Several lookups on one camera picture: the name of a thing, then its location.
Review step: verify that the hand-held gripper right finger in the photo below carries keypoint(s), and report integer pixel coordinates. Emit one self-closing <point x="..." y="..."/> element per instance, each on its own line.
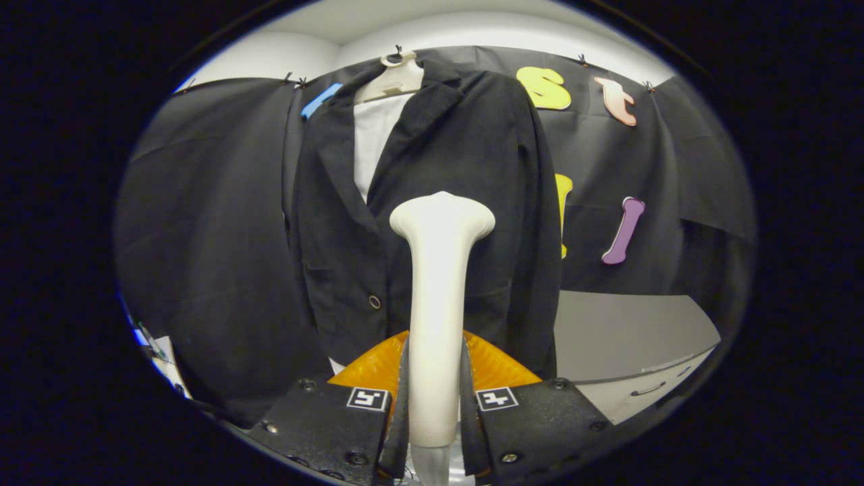
<point x="470" y="439"/>

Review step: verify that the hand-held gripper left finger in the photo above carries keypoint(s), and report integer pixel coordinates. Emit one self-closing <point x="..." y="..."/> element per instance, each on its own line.
<point x="398" y="439"/>

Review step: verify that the white garment steamer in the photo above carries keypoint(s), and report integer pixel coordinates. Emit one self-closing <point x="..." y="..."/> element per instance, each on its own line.
<point x="439" y="304"/>

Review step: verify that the black suit jacket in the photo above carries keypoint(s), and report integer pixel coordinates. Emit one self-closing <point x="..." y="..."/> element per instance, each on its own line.
<point x="472" y="169"/>

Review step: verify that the white shirt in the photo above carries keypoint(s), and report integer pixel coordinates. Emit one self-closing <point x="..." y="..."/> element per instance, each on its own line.
<point x="374" y="142"/>

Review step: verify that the grey cabinet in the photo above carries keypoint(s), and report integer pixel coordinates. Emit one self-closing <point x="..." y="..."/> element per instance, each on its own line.
<point x="628" y="331"/>

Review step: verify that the white and blue clutter pile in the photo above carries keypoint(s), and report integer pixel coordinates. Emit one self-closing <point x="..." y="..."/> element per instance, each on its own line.
<point x="165" y="368"/>

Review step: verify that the black backdrop cloth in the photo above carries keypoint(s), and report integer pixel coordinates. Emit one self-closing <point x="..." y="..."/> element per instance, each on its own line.
<point x="202" y="236"/>

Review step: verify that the cream plastic hanger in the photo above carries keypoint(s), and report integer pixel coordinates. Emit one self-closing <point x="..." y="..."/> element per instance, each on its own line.
<point x="395" y="81"/>

